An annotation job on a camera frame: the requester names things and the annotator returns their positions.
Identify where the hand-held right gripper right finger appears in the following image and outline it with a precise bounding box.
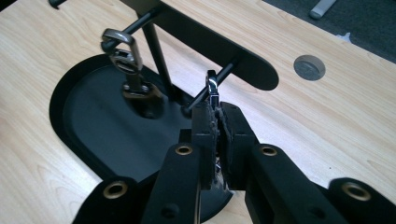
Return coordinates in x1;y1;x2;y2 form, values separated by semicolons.
219;102;347;224

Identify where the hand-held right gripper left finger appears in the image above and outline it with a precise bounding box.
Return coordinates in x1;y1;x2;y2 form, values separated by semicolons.
141;102;219;224

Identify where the black car key fob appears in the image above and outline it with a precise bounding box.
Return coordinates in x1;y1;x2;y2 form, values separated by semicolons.
100;27;166;120

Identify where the black key rack with tray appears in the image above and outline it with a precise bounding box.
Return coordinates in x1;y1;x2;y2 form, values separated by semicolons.
49;0;280;224

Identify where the round grey table grommet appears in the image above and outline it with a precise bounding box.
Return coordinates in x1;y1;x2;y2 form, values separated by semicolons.
292;54;327;82

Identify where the small white floor object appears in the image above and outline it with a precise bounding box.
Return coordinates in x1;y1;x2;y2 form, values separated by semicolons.
335;31;352;43

